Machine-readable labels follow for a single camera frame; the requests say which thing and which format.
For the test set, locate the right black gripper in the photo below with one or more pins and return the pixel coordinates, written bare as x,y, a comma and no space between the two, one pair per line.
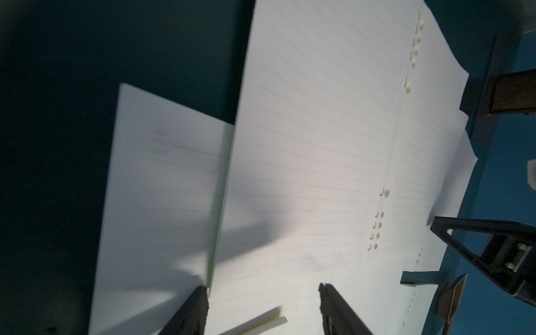
508,259

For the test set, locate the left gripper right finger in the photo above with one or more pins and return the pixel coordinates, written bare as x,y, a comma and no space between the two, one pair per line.
338,318

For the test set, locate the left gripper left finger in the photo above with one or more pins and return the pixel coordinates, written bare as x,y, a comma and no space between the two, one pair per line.
191,318

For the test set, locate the white lined notebook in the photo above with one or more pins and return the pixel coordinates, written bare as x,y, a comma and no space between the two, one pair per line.
164,195

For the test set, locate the green cover notebook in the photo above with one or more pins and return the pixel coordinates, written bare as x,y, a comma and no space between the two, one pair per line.
348,124

